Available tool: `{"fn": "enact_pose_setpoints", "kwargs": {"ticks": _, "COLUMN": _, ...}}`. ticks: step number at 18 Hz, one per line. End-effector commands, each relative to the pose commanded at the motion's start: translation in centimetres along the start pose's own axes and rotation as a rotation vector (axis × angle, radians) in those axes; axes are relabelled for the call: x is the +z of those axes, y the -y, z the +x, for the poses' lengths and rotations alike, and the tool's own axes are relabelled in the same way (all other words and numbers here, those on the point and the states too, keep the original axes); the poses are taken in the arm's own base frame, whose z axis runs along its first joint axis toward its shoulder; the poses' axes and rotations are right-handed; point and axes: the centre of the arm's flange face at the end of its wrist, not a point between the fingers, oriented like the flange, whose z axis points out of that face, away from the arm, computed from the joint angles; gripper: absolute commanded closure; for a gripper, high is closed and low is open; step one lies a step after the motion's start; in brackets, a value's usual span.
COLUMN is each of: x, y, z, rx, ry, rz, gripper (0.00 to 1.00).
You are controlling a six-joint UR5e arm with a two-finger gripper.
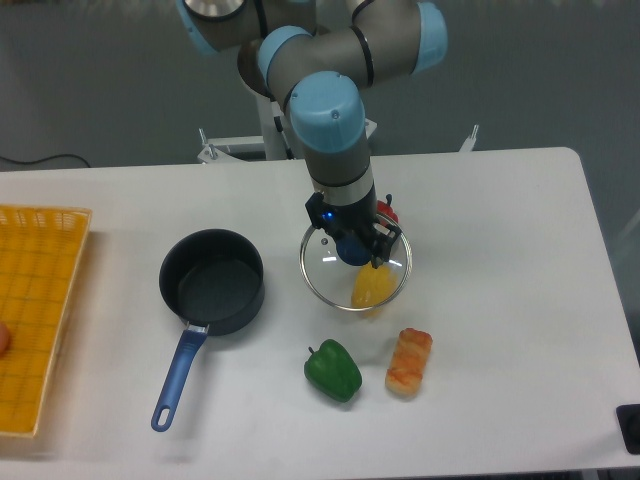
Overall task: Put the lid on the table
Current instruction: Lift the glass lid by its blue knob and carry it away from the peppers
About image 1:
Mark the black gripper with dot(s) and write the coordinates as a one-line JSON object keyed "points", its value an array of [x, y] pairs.
{"points": [[357, 221]]}

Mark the glass lid with blue knob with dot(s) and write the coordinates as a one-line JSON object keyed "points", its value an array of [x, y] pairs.
{"points": [[330, 269]]}

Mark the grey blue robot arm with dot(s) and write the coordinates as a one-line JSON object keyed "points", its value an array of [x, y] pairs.
{"points": [[316, 80]]}

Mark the red toy pepper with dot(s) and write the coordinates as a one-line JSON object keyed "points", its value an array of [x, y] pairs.
{"points": [[385, 209]]}

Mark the yellow toy pepper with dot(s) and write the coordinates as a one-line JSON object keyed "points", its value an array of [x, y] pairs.
{"points": [[371, 287]]}

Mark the orange toy bread loaf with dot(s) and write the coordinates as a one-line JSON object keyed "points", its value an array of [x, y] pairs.
{"points": [[406, 369]]}

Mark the green toy pepper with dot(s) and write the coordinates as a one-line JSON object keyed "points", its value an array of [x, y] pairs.
{"points": [[332, 371]]}

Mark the black device at table edge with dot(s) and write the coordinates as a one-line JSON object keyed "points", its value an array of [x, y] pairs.
{"points": [[629, 422]]}

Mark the yellow wicker basket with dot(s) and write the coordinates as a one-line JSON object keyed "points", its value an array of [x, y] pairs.
{"points": [[41, 252]]}

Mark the dark saucepan with blue handle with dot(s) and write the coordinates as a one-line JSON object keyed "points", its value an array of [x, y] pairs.
{"points": [[213, 281]]}

